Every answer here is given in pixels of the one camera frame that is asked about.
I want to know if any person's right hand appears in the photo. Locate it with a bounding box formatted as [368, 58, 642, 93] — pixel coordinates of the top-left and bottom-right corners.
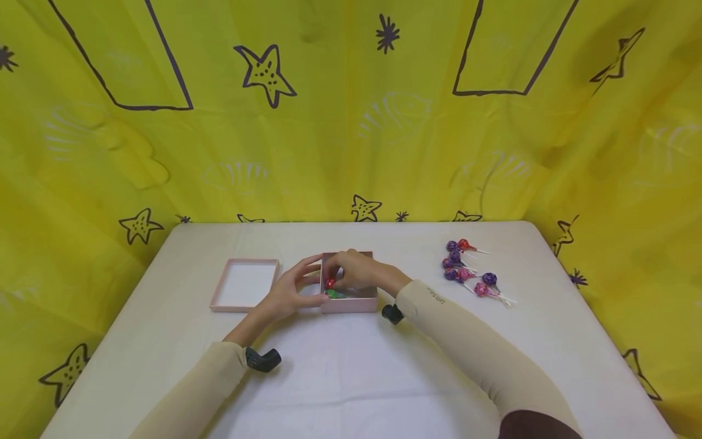
[324, 249, 393, 293]

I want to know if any person's left hand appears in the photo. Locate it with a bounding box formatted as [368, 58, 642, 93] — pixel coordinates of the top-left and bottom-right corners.
[255, 254, 330, 323]

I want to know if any pink square box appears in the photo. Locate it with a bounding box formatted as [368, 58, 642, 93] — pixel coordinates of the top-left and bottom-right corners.
[319, 251, 380, 315]

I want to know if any person's right forearm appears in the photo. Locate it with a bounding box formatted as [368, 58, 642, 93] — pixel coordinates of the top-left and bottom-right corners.
[379, 268, 583, 439]

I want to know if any person's left forearm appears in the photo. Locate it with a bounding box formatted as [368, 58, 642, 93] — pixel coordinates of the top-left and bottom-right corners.
[129, 308, 271, 439]

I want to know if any pink box lid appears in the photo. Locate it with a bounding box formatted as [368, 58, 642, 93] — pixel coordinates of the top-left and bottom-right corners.
[209, 258, 281, 313]

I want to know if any pile of purple pink lollipops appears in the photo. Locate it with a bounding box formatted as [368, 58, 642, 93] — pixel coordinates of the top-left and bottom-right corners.
[442, 238, 517, 307]

